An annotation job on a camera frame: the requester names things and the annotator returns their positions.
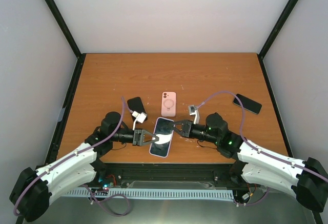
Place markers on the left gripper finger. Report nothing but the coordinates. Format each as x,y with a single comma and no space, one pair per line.
148,135
153,140

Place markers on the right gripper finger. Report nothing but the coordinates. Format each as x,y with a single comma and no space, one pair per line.
178,131
175,123

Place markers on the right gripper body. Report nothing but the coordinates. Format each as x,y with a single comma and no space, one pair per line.
187,128

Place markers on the light blue cable duct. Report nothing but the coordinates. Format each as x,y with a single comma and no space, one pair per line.
167,194

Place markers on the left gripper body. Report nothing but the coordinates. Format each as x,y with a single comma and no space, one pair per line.
136,141

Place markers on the green-edged phone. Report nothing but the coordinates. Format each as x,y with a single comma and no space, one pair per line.
247,103

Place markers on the metal base plate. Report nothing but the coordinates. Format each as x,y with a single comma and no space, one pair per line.
275,208

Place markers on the pink phone case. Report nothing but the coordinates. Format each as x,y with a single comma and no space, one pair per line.
168,104

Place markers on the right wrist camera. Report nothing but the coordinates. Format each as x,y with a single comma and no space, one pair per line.
193,111

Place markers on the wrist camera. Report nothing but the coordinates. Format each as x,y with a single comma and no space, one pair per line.
139,118
193,111

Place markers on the purple phone case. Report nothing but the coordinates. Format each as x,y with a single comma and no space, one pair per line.
167,154

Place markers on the black phone case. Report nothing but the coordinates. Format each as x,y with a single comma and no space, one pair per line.
135,104

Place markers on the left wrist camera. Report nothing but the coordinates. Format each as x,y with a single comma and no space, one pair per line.
139,118

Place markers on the black aluminium frame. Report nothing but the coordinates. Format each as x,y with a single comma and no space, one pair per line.
59,130

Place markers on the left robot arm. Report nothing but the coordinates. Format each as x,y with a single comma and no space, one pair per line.
35,190

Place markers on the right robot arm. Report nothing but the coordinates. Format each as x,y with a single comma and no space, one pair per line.
305,180

